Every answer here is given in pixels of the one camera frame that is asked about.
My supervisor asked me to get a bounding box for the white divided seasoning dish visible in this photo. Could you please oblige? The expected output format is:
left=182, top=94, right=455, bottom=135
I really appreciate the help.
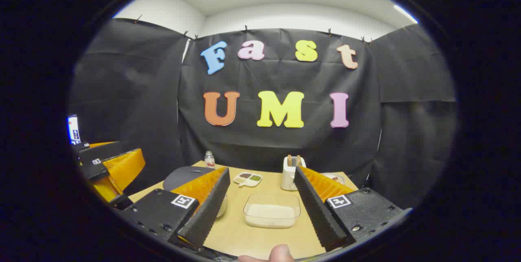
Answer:
left=233, top=172, right=263, bottom=188

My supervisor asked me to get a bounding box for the white round plate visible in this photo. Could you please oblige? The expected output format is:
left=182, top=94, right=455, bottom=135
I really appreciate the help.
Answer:
left=322, top=172, right=346, bottom=185

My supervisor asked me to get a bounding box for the white toaster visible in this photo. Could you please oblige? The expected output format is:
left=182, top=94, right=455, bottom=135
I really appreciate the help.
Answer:
left=280, top=155, right=306, bottom=191

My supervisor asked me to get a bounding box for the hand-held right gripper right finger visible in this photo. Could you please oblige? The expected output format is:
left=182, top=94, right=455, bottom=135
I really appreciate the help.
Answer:
left=293, top=166, right=403, bottom=252

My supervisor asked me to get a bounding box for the clear plastic rice container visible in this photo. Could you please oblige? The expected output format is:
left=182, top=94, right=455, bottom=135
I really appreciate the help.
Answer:
left=243, top=193, right=301, bottom=229

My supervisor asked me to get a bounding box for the bright monitor screen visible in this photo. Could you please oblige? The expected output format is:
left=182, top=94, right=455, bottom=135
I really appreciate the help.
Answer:
left=67, top=115, right=81, bottom=145

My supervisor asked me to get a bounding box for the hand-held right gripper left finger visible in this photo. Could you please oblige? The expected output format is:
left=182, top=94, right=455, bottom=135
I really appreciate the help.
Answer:
left=118, top=167, right=231, bottom=251

